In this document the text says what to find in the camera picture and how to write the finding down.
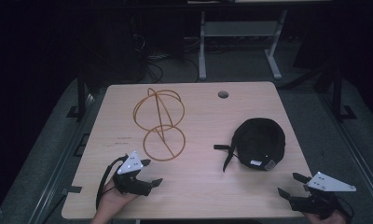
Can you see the person's right hand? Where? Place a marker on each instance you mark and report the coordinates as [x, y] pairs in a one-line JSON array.
[[326, 218]]

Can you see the black metal stand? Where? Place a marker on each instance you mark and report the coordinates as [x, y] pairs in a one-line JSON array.
[[80, 93], [337, 93]]

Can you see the person's left hand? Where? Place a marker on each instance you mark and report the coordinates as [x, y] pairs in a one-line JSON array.
[[113, 199]]

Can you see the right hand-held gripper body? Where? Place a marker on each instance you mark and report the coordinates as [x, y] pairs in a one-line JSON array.
[[321, 194]]

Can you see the black cap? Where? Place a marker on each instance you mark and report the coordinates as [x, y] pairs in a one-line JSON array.
[[259, 143]]

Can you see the grey metal table frame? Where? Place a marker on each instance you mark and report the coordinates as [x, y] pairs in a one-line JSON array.
[[239, 29]]

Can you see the grey metal rail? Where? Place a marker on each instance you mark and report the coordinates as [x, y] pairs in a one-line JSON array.
[[355, 149], [60, 158]]

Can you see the black tape strip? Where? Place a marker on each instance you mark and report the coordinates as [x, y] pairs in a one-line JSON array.
[[72, 189]]

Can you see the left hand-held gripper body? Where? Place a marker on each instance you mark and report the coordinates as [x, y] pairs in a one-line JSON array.
[[129, 180]]

